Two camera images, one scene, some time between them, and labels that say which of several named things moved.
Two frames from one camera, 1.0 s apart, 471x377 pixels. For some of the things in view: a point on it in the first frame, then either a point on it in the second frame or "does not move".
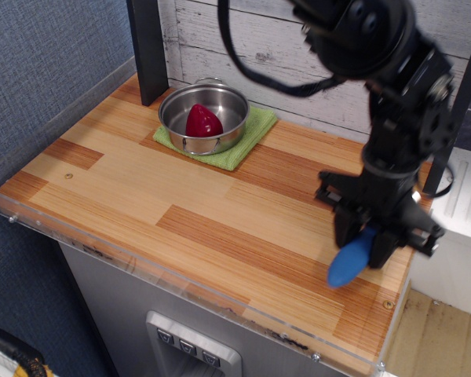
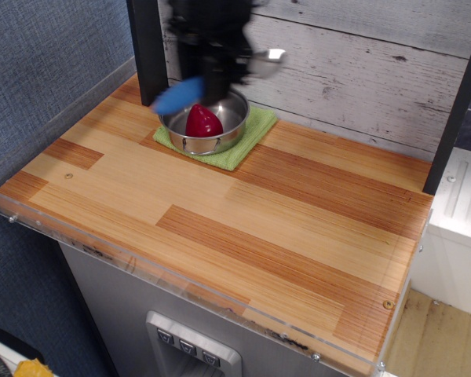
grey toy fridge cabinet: [148, 328] does not move
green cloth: [260, 122] does not move
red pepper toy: [201, 122] does not move
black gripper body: [382, 195] → [212, 44]
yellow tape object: [33, 369] does not move
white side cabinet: [455, 274] does not move
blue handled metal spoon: [350, 260] → [259, 64]
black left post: [147, 39] does not move
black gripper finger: [384, 245] → [219, 75]
